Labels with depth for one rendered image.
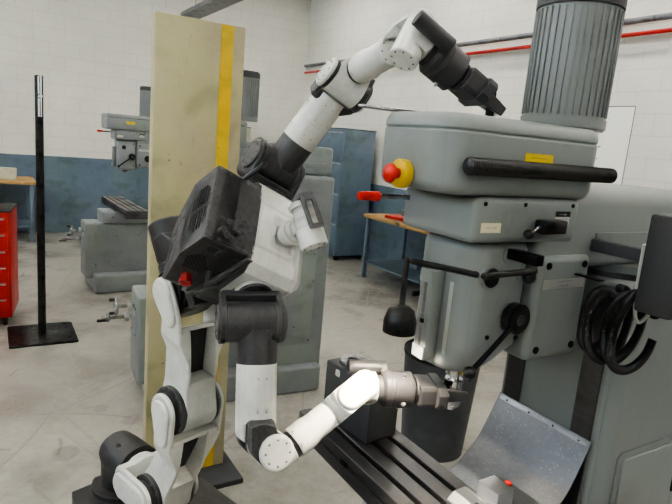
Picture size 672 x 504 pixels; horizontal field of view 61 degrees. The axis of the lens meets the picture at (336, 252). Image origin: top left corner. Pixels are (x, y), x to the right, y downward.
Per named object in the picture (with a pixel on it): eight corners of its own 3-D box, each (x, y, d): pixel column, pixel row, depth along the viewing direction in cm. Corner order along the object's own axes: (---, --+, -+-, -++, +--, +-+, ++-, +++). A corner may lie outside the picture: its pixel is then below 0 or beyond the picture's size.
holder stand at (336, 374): (365, 444, 169) (372, 381, 165) (321, 413, 185) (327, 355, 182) (395, 434, 176) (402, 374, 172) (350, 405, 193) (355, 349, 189)
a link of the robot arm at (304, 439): (345, 431, 129) (276, 488, 121) (326, 422, 138) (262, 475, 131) (321, 393, 127) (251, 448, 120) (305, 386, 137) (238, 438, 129)
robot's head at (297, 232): (289, 256, 132) (314, 242, 127) (276, 216, 134) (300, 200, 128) (309, 253, 137) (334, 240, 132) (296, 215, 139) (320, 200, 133)
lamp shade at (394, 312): (376, 331, 123) (379, 303, 122) (392, 324, 129) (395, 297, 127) (405, 339, 119) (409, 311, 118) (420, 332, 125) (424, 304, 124)
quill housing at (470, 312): (458, 384, 126) (477, 243, 120) (401, 351, 143) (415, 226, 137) (517, 372, 136) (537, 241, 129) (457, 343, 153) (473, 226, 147)
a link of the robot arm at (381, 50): (428, 54, 117) (389, 74, 129) (444, 23, 120) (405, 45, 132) (407, 33, 115) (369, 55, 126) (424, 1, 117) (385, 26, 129)
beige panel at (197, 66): (141, 508, 274) (153, 1, 230) (125, 465, 307) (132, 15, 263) (243, 483, 301) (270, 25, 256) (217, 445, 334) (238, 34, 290)
